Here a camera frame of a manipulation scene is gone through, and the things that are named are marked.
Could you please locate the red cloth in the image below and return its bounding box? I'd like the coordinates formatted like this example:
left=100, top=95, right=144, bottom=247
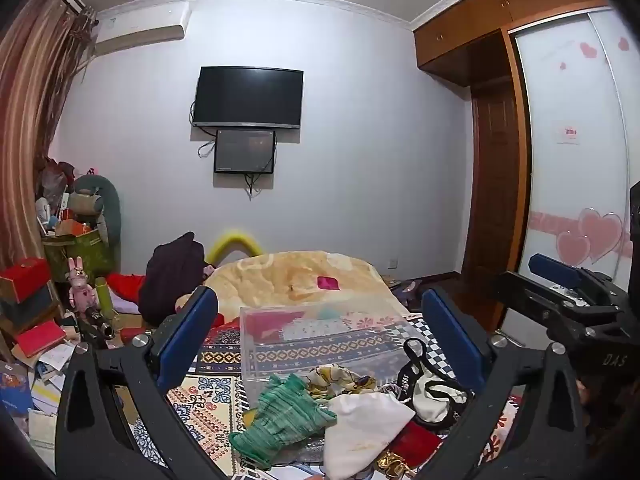
left=107, top=272, right=148, bottom=306

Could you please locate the pink bunny toy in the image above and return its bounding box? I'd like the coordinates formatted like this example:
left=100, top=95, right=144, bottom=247
left=67, top=257, right=96, bottom=313

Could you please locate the small wall monitor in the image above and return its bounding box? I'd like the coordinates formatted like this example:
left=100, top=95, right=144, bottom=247
left=213, top=129, right=277, bottom=175

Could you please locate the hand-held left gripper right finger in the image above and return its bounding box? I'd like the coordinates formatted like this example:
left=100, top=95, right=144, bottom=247
left=420, top=287, right=587, bottom=480

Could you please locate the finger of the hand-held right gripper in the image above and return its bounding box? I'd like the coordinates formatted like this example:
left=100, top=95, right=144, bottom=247
left=529, top=253, right=622, bottom=292
left=492, top=270, right=627, bottom=334

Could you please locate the yellow fleece blanket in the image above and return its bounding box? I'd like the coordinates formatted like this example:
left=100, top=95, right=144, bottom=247
left=205, top=251, right=396, bottom=321

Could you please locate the gold shiny item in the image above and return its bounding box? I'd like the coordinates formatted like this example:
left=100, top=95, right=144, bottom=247
left=372, top=452, right=416, bottom=478

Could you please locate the red cloth pouch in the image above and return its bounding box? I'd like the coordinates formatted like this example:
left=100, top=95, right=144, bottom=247
left=390, top=420, right=443, bottom=466

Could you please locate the dark backpack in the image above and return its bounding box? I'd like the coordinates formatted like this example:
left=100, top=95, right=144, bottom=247
left=137, top=232, right=208, bottom=326

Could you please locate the television cable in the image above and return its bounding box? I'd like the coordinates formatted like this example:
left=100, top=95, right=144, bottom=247
left=189, top=102, right=217, bottom=159

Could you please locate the wooden overhead cabinet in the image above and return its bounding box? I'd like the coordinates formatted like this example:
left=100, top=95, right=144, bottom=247
left=412, top=0, right=621, bottom=88

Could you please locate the pile of papers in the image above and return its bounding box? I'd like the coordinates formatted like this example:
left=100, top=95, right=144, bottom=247
left=0, top=340, right=76, bottom=456

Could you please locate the green knitted cloth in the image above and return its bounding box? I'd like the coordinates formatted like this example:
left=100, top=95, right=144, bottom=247
left=229, top=374, right=337, bottom=470

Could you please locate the brown wooden door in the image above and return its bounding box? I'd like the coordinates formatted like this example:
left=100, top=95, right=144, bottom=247
left=460, top=30, right=531, bottom=331

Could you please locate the red box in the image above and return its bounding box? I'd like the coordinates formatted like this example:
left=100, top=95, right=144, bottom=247
left=0, top=257, right=52, bottom=303

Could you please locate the yellow foam tube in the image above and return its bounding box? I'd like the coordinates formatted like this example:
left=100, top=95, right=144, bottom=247
left=206, top=228, right=265, bottom=266

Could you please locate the patterned bedspread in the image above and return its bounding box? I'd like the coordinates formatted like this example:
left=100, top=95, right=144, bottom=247
left=130, top=310, right=521, bottom=480

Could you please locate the yellow patterned scarf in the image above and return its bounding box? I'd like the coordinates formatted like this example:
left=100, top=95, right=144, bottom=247
left=305, top=365, right=383, bottom=401

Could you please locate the green paper bag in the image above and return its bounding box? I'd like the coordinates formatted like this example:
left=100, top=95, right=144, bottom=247
left=42, top=230, right=116, bottom=286

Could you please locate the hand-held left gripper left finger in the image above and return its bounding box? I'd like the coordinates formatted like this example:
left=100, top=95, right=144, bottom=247
left=55, top=285, right=226, bottom=480

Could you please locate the clear plastic storage box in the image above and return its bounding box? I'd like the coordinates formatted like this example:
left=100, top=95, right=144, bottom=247
left=239, top=302, right=426, bottom=386

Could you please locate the green cylinder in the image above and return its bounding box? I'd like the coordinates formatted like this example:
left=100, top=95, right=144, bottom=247
left=95, top=276, right=116, bottom=318

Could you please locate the white air conditioner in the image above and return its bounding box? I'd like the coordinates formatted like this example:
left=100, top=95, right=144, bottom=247
left=94, top=2, right=192, bottom=57

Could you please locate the black wall television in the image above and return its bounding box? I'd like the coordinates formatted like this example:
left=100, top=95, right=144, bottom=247
left=192, top=66, right=304, bottom=130

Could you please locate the blue book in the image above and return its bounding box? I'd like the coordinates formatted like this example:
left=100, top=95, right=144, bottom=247
left=0, top=365, right=36, bottom=416

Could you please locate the white sliding wardrobe door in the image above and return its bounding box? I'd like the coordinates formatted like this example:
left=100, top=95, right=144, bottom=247
left=500, top=7, right=640, bottom=333

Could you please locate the white bra with black trim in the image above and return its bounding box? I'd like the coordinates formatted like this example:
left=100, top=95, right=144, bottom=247
left=397, top=338, right=475, bottom=429

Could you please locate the red book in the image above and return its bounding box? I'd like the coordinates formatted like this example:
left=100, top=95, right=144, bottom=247
left=15, top=321, right=67, bottom=358

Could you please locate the white cloth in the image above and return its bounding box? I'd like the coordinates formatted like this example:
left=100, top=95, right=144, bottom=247
left=322, top=392, right=416, bottom=480

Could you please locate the brown striped curtain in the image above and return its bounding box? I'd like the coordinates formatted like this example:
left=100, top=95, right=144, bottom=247
left=0, top=0, right=98, bottom=271

